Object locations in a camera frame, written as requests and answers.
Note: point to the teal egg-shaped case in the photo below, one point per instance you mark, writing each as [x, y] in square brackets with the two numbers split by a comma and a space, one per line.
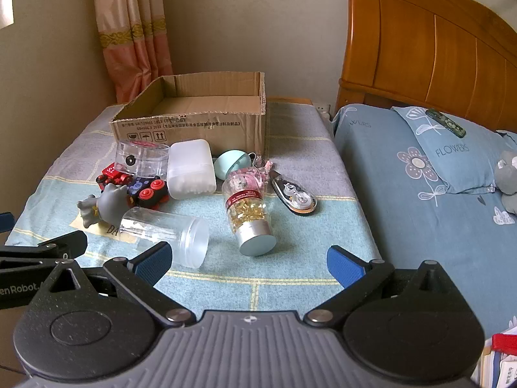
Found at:
[228, 165]

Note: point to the red toy train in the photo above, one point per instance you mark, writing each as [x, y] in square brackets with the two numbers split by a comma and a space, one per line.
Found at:
[113, 171]

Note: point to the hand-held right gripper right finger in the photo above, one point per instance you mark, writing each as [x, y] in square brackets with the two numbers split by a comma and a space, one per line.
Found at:
[345, 264]

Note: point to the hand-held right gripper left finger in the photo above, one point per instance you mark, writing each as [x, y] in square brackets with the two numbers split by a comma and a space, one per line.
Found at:
[151, 260]

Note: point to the clear frosted plastic jar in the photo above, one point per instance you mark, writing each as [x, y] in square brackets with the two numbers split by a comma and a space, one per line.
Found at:
[177, 234]

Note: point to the black toy car red wheels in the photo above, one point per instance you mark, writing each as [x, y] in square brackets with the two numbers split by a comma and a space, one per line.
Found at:
[147, 192]

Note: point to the clear round red-label container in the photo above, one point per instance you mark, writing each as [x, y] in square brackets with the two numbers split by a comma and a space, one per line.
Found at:
[141, 157]

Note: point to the blue floral pillow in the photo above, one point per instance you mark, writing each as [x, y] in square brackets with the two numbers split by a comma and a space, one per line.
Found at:
[456, 157]

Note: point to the grey plush toy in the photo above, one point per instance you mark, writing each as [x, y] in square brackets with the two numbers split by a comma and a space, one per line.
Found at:
[507, 182]

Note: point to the green camouflage case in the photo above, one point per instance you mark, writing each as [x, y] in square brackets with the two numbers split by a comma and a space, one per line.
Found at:
[444, 122]

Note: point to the white frosted plastic box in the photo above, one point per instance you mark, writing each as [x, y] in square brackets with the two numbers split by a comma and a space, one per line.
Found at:
[190, 169]

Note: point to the pink beige curtain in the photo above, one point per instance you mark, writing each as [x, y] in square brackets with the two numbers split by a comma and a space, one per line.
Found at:
[129, 28]

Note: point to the correction tape dispenser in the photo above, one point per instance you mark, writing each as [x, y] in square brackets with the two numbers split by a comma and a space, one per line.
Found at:
[297, 196]

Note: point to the golden capsule bottle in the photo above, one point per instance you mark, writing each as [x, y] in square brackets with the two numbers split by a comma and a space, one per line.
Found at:
[246, 214]

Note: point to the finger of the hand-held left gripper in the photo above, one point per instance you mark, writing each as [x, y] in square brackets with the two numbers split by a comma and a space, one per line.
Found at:
[60, 244]
[5, 222]

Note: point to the wooden headboard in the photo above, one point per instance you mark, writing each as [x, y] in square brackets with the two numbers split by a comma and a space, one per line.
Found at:
[424, 48]

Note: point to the white wall socket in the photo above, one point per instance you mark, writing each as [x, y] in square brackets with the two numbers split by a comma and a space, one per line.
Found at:
[323, 109]

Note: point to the blue floral bed sheet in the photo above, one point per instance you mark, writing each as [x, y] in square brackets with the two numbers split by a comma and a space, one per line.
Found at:
[383, 194]

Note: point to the grey cat figure toy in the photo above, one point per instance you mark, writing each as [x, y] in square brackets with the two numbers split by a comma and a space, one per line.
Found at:
[111, 204]

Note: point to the brown cardboard box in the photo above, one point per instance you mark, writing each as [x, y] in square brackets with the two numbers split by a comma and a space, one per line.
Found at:
[194, 127]

